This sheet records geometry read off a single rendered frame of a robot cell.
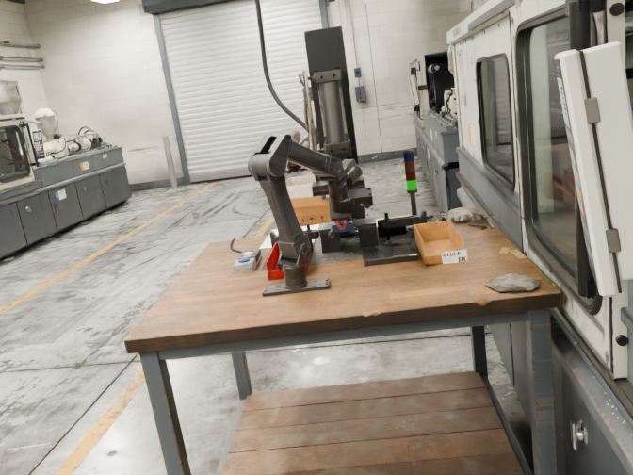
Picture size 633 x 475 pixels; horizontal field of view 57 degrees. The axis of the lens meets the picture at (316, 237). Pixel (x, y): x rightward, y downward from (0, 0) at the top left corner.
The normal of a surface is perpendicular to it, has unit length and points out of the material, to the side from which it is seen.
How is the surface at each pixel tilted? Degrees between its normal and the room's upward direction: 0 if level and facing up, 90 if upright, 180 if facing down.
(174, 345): 90
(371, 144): 89
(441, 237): 90
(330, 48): 90
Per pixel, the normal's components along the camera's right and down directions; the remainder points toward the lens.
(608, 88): -0.32, 0.27
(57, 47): -0.11, 0.25
